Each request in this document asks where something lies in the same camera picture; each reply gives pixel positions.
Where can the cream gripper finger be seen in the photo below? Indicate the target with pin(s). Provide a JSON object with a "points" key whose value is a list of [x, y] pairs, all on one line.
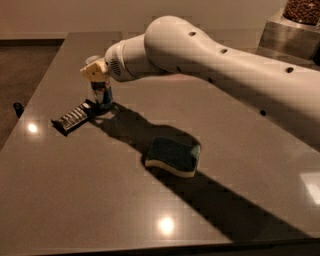
{"points": [[96, 71]]}

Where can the redbull can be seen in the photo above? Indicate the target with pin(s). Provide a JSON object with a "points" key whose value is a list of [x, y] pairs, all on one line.
{"points": [[102, 91]]}

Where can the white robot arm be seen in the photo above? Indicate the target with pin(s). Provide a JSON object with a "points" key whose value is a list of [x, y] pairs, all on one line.
{"points": [[288, 94]]}

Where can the black rxbar chocolate bar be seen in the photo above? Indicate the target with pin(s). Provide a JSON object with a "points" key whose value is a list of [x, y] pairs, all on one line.
{"points": [[76, 117]]}

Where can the small black knob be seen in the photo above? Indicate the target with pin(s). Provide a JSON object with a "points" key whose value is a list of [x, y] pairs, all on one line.
{"points": [[19, 109]]}

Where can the green yellow sponge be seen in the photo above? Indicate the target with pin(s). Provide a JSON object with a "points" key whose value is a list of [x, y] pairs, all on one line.
{"points": [[174, 157]]}

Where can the metal container box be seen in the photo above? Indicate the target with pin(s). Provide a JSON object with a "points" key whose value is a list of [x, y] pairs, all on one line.
{"points": [[283, 36]]}

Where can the bowl of brown nuts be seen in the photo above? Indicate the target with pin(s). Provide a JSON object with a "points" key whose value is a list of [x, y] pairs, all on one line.
{"points": [[303, 11]]}

